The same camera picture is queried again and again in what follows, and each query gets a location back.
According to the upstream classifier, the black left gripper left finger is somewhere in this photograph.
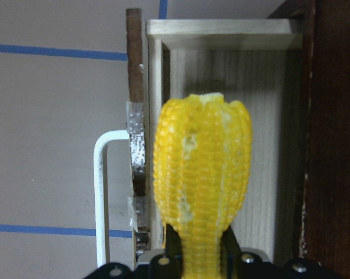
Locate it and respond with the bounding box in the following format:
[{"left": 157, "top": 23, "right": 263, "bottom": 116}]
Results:
[{"left": 148, "top": 224, "right": 183, "bottom": 279}]

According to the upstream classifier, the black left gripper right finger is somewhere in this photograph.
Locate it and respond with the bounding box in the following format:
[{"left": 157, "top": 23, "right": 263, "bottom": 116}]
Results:
[{"left": 220, "top": 226, "right": 264, "bottom": 278}]

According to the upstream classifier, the yellow corn cob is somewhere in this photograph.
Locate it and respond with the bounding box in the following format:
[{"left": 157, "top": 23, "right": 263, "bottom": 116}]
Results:
[{"left": 153, "top": 92, "right": 252, "bottom": 278}]

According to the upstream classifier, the wooden drawer with white handle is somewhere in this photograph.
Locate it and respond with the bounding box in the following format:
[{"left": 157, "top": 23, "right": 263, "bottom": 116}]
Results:
[{"left": 94, "top": 9, "right": 303, "bottom": 265}]

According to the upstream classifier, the dark wooden drawer box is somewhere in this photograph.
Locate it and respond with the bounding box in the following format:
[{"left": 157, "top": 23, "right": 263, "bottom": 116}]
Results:
[{"left": 271, "top": 1, "right": 350, "bottom": 278}]

